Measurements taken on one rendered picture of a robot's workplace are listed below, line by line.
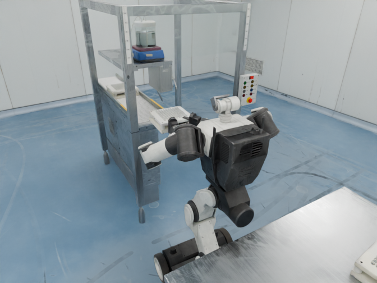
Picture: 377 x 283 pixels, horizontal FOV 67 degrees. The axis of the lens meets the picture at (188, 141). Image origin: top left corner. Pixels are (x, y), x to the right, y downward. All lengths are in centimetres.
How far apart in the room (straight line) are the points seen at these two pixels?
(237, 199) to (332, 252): 46
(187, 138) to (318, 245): 71
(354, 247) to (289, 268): 32
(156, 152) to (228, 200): 42
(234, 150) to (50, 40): 444
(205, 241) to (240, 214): 57
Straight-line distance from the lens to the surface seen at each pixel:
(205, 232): 193
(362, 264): 130
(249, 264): 124
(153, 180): 270
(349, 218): 159
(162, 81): 217
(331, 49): 516
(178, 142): 124
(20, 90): 538
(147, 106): 250
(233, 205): 144
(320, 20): 526
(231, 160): 122
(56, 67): 537
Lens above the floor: 185
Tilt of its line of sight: 28 degrees down
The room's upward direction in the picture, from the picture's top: 1 degrees clockwise
